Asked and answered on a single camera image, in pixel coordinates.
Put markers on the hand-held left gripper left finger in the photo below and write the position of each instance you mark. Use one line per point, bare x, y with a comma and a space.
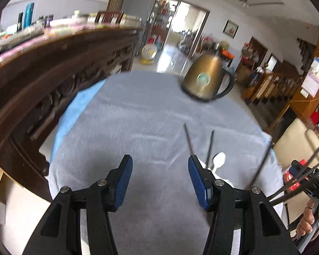
122, 183

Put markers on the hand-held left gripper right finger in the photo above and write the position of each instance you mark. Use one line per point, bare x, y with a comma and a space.
198, 183

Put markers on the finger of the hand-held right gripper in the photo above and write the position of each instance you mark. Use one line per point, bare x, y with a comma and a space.
301, 168

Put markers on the metal chopstick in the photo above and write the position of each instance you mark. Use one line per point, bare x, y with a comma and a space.
188, 138
284, 198
261, 164
210, 146
309, 159

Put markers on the white plastic spoon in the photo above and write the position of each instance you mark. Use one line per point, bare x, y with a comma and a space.
219, 159

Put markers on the person's right hand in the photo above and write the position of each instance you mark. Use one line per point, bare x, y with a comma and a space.
308, 217

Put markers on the beige chair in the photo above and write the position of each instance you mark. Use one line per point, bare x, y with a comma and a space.
295, 135

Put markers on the grey tablecloth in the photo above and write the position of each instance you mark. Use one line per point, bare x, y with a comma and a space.
148, 117

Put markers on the wooden stair railing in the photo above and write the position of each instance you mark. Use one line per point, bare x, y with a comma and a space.
271, 85

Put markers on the light blue cloth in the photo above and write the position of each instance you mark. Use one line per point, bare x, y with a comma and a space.
69, 111

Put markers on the gold electric kettle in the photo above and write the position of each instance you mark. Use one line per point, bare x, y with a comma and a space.
202, 71

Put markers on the small white yellow fan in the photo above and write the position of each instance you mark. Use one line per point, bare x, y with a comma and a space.
148, 53

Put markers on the carved dark wooden sideboard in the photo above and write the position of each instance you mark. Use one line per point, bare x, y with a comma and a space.
42, 66

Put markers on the dark wooden chair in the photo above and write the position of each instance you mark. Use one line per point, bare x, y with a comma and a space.
109, 16

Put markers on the grey refrigerator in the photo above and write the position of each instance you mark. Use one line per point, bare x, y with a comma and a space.
138, 10

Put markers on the black bottle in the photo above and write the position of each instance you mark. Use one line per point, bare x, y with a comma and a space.
20, 20

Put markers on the teal bottle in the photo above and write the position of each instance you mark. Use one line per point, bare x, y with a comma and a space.
28, 14

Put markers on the wall calendar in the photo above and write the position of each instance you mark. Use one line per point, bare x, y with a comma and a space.
315, 77

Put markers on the framed wall picture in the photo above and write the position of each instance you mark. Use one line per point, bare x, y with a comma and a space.
230, 28

